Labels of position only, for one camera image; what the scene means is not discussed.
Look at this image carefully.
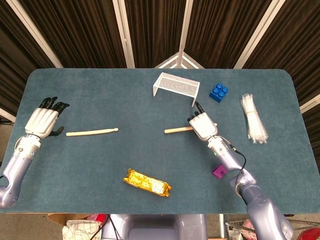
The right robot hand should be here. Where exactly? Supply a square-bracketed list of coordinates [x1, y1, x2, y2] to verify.
[187, 101, 218, 141]

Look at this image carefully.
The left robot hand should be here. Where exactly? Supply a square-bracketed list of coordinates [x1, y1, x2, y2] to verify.
[24, 96, 71, 139]

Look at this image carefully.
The wooden drumstick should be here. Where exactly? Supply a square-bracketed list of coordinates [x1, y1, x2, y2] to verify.
[65, 127, 119, 137]
[164, 122, 218, 135]

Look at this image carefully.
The blue building block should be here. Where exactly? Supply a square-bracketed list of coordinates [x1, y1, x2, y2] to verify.
[209, 82, 229, 104]

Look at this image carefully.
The purple building block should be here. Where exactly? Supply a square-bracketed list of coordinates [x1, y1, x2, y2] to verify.
[212, 164, 227, 180]

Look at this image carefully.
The white mesh goal rack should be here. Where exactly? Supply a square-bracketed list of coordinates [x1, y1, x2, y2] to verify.
[152, 72, 201, 108]

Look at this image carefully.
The clear plastic straw bundle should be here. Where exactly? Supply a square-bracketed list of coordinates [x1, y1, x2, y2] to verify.
[240, 93, 269, 145]

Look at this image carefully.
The gold foil snack packet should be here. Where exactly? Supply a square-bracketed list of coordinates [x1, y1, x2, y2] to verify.
[122, 167, 173, 198]

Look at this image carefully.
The teal table mat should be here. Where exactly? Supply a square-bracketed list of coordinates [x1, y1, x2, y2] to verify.
[0, 67, 320, 215]

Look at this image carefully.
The cardboard box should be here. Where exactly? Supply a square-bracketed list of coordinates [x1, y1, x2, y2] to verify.
[47, 213, 88, 231]

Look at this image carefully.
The brown pleated curtain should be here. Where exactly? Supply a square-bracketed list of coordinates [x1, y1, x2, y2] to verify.
[0, 0, 320, 123]

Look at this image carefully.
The lavender robot torso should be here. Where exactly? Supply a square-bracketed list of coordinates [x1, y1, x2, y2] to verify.
[101, 213, 208, 240]

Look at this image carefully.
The checked white cloth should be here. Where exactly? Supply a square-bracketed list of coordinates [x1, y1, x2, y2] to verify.
[62, 218, 103, 240]

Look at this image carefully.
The red round object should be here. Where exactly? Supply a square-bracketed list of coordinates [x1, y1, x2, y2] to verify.
[296, 226, 320, 240]

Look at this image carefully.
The white frame post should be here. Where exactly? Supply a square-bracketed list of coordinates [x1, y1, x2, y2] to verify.
[298, 92, 320, 115]
[6, 0, 64, 69]
[111, 0, 136, 69]
[177, 0, 195, 55]
[233, 0, 286, 70]
[0, 107, 16, 123]

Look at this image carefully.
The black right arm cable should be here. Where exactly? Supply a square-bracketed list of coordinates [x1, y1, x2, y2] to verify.
[224, 141, 248, 201]

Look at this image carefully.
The white frame floor brace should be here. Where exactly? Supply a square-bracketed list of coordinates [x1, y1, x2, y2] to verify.
[154, 51, 204, 70]

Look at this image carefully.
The wire basket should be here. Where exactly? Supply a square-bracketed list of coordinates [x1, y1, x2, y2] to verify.
[224, 219, 320, 240]

